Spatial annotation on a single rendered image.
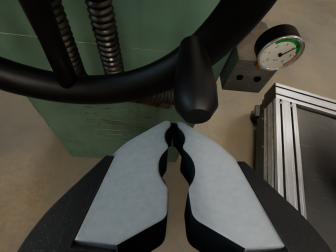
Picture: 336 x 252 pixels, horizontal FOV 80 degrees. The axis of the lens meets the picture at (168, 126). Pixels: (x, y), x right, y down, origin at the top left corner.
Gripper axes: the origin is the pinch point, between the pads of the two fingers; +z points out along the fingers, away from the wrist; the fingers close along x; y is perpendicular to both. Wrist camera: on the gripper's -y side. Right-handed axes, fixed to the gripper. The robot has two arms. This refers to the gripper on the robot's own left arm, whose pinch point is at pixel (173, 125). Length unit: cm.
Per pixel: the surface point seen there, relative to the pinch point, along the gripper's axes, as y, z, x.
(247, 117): 43, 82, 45
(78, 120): 24, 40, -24
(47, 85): 0.3, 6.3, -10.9
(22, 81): -0.1, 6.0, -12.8
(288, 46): -2.3, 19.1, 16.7
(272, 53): -1.1, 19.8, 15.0
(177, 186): 58, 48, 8
